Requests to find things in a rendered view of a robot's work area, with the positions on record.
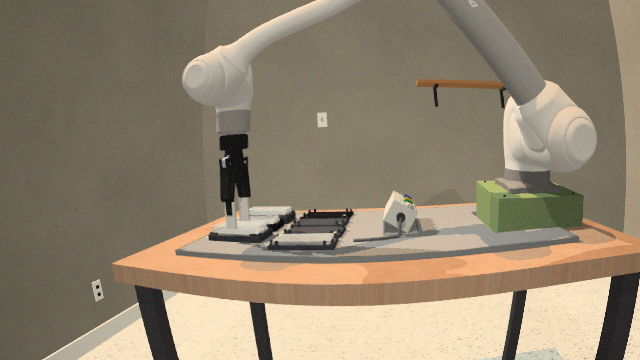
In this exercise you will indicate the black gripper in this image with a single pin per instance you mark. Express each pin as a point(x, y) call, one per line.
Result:
point(232, 170)

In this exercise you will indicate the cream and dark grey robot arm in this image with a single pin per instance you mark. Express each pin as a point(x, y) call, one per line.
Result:
point(558, 136)

